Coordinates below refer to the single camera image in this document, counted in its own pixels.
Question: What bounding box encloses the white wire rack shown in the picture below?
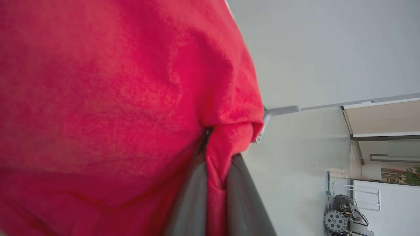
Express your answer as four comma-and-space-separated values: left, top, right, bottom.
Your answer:
344, 185, 382, 211

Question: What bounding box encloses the red shorts white trim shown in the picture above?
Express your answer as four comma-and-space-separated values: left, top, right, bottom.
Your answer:
0, 0, 265, 236

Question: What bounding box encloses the white cabinet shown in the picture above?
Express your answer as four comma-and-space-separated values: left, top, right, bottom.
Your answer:
350, 179, 420, 236

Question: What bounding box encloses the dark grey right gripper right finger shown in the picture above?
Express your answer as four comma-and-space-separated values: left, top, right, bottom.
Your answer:
225, 153, 278, 236

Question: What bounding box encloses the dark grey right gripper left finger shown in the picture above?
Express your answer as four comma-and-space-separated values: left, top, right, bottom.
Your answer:
160, 128, 213, 236

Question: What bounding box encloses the grey machine with toothed wheel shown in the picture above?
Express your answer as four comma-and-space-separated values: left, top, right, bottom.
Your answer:
323, 194, 374, 236

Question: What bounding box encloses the grey partition post with feet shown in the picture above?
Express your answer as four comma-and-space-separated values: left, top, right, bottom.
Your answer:
255, 93, 420, 145

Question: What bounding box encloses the green potted plant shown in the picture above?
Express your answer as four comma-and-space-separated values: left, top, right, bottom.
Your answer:
381, 166, 420, 186

